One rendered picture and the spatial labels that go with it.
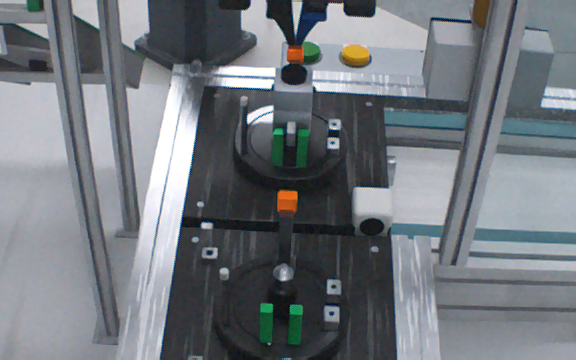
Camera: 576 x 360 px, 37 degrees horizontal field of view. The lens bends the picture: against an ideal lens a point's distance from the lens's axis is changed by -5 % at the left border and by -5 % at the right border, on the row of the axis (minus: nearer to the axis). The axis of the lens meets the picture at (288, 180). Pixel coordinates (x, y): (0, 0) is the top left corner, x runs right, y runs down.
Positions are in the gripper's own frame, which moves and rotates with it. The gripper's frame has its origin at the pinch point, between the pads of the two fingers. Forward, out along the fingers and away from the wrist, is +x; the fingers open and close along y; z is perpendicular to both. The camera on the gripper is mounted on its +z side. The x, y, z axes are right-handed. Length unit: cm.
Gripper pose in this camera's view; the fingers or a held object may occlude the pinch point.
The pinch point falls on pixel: (295, 27)
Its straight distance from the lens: 112.3
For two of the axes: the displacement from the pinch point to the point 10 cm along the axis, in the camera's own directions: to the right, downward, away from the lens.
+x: -0.4, 7.2, 6.9
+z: 0.4, -6.9, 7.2
